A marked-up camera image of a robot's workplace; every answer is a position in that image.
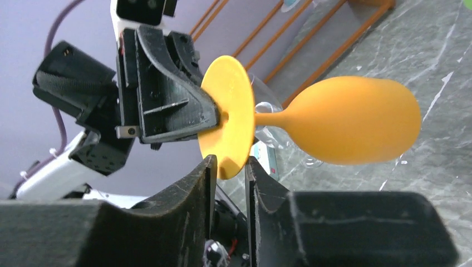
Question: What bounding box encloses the clear glass tumbler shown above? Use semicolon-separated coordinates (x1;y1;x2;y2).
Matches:
247;72;325;170

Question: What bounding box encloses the orange wooden shelf rack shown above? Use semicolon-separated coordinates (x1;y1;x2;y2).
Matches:
175;1;396;105

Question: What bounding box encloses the orange plastic wine glass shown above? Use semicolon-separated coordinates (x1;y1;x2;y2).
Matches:
198;55;422;180

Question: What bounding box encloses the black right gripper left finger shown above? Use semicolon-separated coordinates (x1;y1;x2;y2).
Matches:
1;155;217;266

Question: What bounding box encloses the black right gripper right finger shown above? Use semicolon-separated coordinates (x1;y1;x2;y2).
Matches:
245;157;459;266

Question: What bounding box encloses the blue white blister pack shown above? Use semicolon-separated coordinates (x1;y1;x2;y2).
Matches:
280;0;300;13

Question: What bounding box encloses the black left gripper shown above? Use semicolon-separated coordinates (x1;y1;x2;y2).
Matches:
116;26;219;144

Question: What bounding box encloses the small printed cardboard box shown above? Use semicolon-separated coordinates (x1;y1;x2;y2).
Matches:
250;141;279;181

